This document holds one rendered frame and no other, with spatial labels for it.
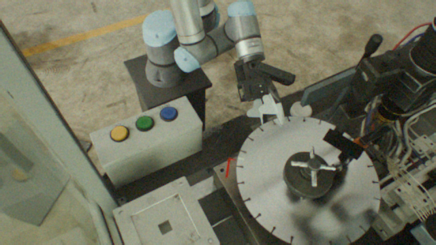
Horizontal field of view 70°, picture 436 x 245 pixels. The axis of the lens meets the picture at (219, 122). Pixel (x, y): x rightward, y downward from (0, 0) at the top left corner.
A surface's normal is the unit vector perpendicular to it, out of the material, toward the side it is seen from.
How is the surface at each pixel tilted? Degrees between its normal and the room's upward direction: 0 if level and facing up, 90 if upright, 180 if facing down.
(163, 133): 0
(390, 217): 90
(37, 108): 90
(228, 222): 0
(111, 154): 0
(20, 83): 90
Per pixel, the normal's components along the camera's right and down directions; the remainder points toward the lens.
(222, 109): 0.04, -0.56
